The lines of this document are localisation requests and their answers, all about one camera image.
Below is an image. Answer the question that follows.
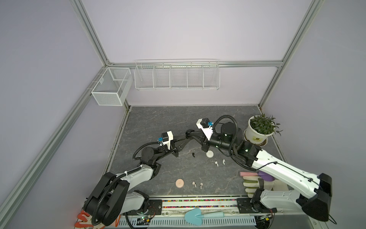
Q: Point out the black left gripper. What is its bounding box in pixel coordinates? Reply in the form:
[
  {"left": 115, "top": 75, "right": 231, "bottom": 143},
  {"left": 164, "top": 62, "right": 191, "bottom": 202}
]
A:
[{"left": 153, "top": 135, "right": 190, "bottom": 163}]

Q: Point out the black earbud charging case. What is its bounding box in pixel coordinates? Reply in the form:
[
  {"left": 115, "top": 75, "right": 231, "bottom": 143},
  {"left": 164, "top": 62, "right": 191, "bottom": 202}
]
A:
[{"left": 185, "top": 129, "right": 195, "bottom": 138}]

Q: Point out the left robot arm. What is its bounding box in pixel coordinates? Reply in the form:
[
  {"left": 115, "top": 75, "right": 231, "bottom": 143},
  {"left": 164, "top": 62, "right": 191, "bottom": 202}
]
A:
[{"left": 83, "top": 135, "right": 193, "bottom": 226}]

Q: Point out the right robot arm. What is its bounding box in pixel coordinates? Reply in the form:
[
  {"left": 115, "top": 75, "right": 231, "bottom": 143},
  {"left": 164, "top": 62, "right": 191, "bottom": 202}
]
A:
[{"left": 186, "top": 115, "right": 332, "bottom": 222}]

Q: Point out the white earbud charging case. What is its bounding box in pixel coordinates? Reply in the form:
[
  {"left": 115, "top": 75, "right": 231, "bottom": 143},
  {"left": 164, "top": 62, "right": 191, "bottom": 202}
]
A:
[{"left": 206, "top": 150, "right": 214, "bottom": 158}]

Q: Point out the pink earbud charging case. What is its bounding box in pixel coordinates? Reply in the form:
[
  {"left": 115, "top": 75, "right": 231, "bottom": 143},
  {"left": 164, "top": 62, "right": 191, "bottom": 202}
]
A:
[{"left": 175, "top": 178, "right": 185, "bottom": 189}]

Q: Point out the potted green plant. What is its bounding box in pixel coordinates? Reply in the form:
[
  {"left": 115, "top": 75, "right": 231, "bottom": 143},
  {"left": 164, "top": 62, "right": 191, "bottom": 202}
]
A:
[{"left": 244, "top": 114, "right": 282, "bottom": 146}]

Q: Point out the teal garden trowel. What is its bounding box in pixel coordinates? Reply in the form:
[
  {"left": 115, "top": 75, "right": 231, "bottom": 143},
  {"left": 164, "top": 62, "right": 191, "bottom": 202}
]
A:
[{"left": 185, "top": 208, "right": 225, "bottom": 226}]

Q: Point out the purple pink garden trowel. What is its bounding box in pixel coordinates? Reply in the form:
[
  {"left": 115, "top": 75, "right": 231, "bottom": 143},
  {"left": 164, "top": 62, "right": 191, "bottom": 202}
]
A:
[{"left": 239, "top": 171, "right": 275, "bottom": 182}]

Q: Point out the green circuit board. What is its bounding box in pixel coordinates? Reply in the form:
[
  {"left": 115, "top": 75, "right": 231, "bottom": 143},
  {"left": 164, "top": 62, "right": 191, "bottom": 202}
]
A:
[{"left": 136, "top": 216, "right": 151, "bottom": 226}]

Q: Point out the white mesh box basket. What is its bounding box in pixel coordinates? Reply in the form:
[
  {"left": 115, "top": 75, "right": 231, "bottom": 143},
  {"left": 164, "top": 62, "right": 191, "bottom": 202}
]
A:
[{"left": 91, "top": 67, "right": 133, "bottom": 106}]

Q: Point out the red white work glove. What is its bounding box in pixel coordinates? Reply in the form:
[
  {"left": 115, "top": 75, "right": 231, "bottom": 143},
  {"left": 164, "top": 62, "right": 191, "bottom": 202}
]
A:
[{"left": 74, "top": 210, "right": 121, "bottom": 229}]

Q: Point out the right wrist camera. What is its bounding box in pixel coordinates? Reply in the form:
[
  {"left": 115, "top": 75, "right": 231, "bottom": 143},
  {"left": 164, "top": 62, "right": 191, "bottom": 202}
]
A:
[{"left": 196, "top": 118, "right": 214, "bottom": 140}]

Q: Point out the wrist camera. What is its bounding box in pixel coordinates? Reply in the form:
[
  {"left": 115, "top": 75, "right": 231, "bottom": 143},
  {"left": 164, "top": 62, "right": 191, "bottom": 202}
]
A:
[
  {"left": 196, "top": 118, "right": 214, "bottom": 140},
  {"left": 158, "top": 131, "right": 173, "bottom": 150}
]

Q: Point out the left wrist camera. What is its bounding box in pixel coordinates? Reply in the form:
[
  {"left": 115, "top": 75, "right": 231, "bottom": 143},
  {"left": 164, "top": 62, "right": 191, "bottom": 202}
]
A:
[{"left": 158, "top": 131, "right": 173, "bottom": 150}]

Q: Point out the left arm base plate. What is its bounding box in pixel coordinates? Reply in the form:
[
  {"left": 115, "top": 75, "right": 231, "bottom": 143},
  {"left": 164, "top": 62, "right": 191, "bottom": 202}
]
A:
[{"left": 128, "top": 199, "right": 163, "bottom": 216}]

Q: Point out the white wire shelf basket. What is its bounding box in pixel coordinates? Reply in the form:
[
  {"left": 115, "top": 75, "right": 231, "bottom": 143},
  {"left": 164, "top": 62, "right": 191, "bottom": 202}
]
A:
[{"left": 134, "top": 60, "right": 221, "bottom": 90}]

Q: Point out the white slotted cable duct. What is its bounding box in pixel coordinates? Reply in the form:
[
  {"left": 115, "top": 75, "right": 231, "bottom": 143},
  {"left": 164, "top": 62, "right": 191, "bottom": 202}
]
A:
[{"left": 118, "top": 216, "right": 257, "bottom": 228}]

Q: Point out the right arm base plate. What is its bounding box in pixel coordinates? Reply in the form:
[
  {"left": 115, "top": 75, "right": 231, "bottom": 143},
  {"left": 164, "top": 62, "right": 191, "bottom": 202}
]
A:
[{"left": 236, "top": 198, "right": 277, "bottom": 214}]

